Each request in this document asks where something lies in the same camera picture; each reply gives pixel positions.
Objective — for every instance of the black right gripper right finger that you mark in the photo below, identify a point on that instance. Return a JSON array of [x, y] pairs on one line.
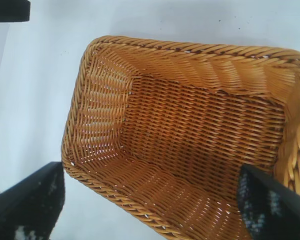
[[277, 212]]

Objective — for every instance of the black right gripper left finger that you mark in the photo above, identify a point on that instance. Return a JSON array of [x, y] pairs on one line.
[[27, 207]]

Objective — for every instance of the woven wicker basket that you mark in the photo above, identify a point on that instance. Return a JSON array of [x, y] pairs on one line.
[[190, 120]]

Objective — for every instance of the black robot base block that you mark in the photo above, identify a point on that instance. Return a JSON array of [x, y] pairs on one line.
[[10, 10]]

